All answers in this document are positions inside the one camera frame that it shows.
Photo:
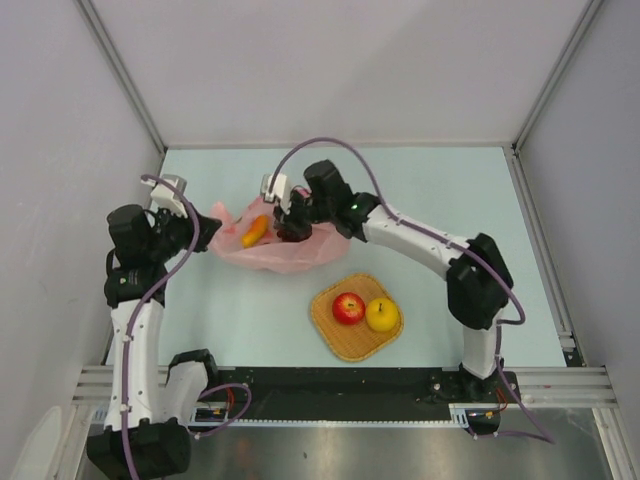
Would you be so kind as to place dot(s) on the yellow fake apple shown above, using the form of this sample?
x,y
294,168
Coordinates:
x,y
382,315

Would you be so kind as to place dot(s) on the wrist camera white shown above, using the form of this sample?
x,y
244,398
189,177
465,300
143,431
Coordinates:
x,y
169,198
276,189

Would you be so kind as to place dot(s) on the dark purple fake grapes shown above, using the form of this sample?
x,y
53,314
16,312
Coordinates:
x,y
293,233

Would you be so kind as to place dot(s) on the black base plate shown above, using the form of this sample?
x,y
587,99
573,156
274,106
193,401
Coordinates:
x,y
276,403

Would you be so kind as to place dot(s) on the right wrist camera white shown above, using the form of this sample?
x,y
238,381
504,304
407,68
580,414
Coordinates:
x,y
276,189

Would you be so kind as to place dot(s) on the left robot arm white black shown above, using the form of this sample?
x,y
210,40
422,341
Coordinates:
x,y
146,434

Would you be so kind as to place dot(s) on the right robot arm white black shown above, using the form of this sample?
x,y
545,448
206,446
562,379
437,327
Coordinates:
x,y
478,282

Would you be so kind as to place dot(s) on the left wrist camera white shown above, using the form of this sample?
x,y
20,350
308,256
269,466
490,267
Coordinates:
x,y
169,198

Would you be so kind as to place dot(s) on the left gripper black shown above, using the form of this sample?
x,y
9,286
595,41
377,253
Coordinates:
x,y
207,228

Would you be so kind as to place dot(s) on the pink plastic bag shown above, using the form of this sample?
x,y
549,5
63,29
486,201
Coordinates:
x,y
270,252

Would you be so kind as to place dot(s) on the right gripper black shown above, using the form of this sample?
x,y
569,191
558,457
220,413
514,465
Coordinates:
x,y
279,216

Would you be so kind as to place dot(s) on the red fake apple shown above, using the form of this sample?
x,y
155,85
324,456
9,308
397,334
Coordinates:
x,y
348,308

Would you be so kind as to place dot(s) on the woven bamboo tray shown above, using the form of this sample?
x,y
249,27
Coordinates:
x,y
352,343

